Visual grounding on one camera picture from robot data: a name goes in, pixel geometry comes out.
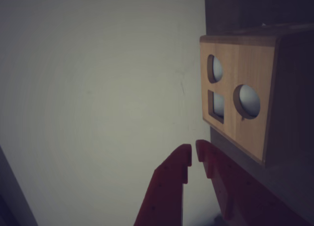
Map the wooden shape sorter box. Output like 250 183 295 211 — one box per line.
199 22 314 168

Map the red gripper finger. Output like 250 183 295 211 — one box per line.
133 144 192 226
195 139 314 226

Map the large white board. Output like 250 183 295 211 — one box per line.
0 0 212 226

